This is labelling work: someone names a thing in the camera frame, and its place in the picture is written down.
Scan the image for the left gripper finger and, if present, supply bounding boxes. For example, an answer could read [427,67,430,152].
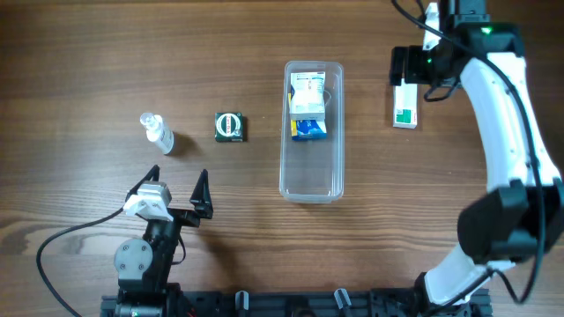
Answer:
[125,165,160,200]
[189,169,213,219]

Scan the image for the white green medicine box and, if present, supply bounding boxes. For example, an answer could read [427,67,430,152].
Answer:
[392,78,418,129]

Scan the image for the small white spray bottle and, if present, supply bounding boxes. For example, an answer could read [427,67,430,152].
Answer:
[139,113,174,155]

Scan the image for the green square box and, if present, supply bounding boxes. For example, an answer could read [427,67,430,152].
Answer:
[214,113,244,143]

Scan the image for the white blue medicine box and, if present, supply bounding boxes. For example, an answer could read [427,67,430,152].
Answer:
[290,71,325,121]

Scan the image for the blue yellow VapoDrops box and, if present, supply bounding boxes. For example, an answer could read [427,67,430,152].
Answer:
[288,92,328,141]

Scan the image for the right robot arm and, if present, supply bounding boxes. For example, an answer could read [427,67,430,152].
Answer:
[390,1,563,316]

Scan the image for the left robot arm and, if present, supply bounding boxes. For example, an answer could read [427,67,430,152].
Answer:
[100,166,213,317]

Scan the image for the clear plastic container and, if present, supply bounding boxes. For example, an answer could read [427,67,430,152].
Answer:
[279,61,345,203]

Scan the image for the right black cable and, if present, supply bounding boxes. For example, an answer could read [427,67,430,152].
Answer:
[390,0,547,306]

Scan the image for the black cable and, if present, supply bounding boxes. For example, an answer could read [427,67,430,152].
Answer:
[35,206,127,317]
[390,0,547,306]

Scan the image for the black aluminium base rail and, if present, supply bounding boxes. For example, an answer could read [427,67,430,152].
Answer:
[100,288,493,317]

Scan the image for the left black cable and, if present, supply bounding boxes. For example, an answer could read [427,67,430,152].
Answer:
[35,206,127,317]

